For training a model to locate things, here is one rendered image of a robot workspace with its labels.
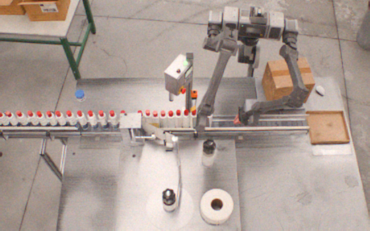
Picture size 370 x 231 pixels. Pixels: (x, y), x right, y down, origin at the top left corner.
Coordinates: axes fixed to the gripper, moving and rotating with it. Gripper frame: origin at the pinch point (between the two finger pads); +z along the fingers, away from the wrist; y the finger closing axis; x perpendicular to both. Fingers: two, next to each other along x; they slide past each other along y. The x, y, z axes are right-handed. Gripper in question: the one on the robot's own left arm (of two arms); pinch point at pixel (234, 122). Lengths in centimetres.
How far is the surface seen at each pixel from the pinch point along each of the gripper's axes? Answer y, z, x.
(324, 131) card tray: 2, -36, 59
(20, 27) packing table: -107, 130, -136
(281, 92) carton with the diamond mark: -17.7, -30.1, 18.7
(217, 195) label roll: 57, 3, -18
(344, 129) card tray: 0, -46, 72
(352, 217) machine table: 68, -41, 67
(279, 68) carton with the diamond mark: -34, -35, 13
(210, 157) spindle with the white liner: 32.4, 2.6, -22.3
